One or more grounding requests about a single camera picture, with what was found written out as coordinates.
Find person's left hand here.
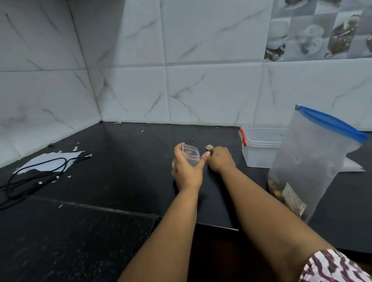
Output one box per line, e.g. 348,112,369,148
171,143,211,193

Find person's right hand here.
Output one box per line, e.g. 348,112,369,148
207,146,237,174

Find small clear plastic cup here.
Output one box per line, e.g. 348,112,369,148
181,143,201,167

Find person's left forearm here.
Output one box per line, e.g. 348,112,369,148
118,186,203,282

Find person's right forearm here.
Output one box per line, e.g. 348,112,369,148
218,167,335,282

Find clear plastic container red clip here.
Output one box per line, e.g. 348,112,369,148
239,126,289,168

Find clear zip bag blue seal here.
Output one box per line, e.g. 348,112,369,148
267,104,369,223

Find white folded paper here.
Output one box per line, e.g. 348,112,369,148
338,157,366,172

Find white paper sheet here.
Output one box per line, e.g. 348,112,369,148
12,150,85,175

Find patterned sleeve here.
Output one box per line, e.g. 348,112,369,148
299,248,372,282

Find black cable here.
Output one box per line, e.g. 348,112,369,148
0,154,93,211

